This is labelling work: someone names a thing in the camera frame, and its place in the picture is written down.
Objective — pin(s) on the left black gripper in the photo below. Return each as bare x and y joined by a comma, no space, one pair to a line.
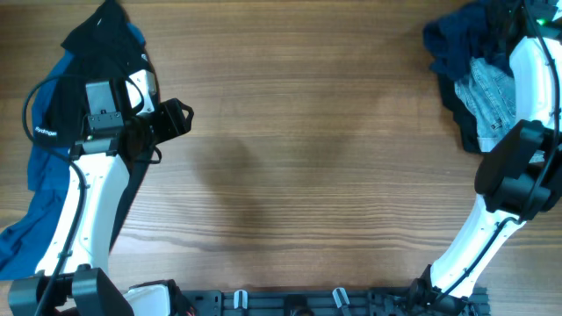
172,119

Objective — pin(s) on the navy blue shorts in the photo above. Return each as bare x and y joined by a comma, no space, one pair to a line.
474,31

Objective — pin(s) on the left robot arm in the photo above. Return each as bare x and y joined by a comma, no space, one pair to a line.
72,277

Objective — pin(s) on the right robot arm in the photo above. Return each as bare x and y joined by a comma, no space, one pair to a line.
521,176

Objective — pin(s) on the black folded garment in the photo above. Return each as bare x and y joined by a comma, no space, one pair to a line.
464,120

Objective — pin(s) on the light blue denim jeans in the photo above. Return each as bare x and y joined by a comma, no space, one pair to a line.
488,93

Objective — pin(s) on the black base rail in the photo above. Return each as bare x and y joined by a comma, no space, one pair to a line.
298,302

